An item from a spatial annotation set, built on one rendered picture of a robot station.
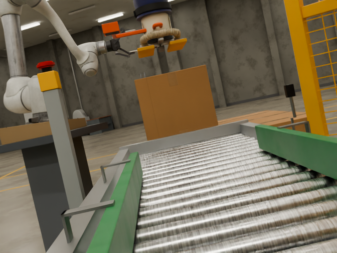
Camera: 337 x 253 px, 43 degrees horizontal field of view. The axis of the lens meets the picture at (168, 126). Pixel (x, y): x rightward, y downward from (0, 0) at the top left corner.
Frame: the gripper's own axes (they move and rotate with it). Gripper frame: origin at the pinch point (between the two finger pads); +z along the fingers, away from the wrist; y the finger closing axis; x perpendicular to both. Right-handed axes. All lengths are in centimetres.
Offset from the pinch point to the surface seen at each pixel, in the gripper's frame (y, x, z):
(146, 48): 12.2, 42.7, 5.7
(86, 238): 65, 211, -13
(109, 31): 2, 60, -11
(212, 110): 54, 55, 34
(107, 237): 59, 235, -5
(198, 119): 57, 55, 25
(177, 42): 12, 42, 24
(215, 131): 65, 64, 32
